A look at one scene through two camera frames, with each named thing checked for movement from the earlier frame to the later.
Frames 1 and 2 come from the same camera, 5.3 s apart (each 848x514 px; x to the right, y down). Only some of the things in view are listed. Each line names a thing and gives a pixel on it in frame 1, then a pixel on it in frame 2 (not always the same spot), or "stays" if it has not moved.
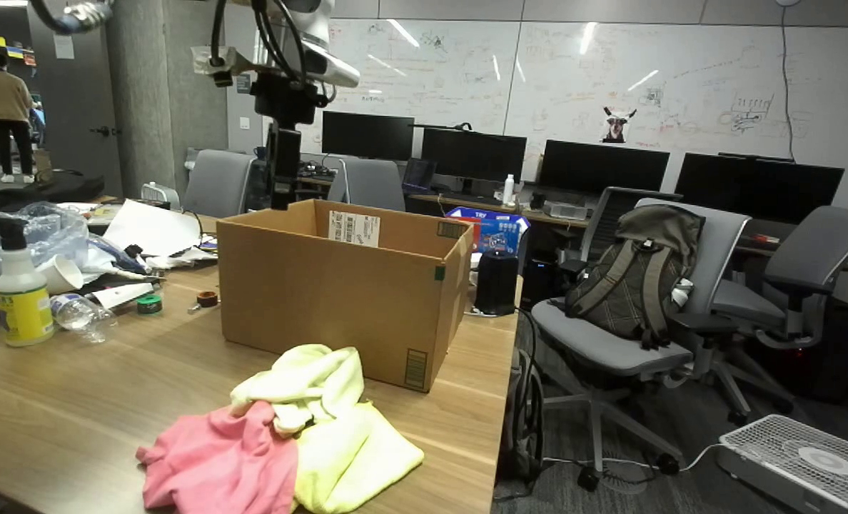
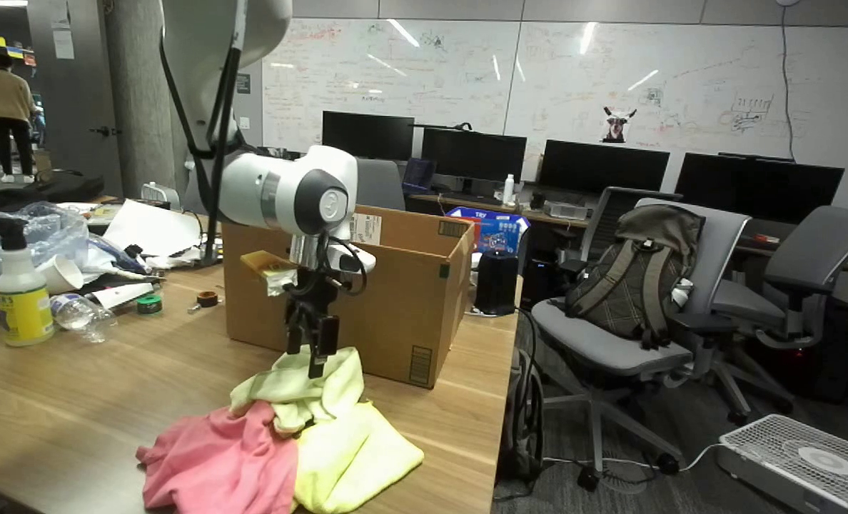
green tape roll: (148, 302) stays
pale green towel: (307, 380) stays
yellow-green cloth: (344, 460) stays
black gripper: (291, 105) → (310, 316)
